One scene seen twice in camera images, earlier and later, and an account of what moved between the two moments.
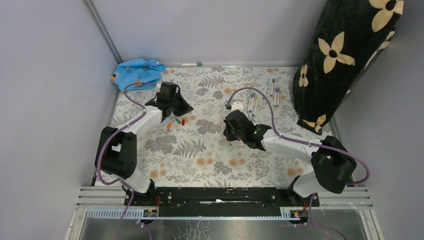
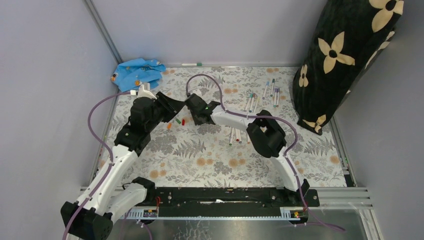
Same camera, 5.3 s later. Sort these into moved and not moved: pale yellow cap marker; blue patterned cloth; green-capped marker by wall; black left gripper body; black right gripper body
Moved: black left gripper body; black right gripper body
Not moved: pale yellow cap marker; green-capped marker by wall; blue patterned cloth
